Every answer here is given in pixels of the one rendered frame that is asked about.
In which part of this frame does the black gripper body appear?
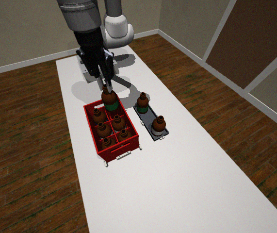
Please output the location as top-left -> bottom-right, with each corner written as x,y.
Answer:
73,27 -> 106,61

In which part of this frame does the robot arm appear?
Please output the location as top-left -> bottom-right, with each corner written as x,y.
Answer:
57,0 -> 134,49

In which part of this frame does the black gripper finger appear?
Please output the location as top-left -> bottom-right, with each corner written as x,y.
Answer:
93,48 -> 114,93
76,48 -> 104,91

